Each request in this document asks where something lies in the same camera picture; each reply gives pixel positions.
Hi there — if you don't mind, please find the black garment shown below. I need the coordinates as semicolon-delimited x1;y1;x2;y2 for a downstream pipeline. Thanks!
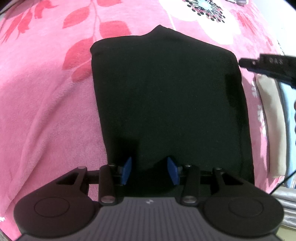
90;26;254;195

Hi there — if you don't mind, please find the dark grey folded garment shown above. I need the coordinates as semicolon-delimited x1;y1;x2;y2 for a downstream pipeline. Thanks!
272;186;296;230

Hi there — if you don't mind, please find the pink floral bed blanket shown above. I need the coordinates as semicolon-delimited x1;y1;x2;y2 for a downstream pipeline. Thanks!
1;1;295;240

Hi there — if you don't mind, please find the light blue folded cloth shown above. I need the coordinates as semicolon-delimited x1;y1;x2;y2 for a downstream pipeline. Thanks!
279;82;295;177

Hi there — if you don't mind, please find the black cable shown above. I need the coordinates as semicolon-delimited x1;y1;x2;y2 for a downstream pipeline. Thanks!
268;170;296;196

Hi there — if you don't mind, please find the beige folded cloth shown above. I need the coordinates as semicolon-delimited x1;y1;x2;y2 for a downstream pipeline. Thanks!
255;74;287;178

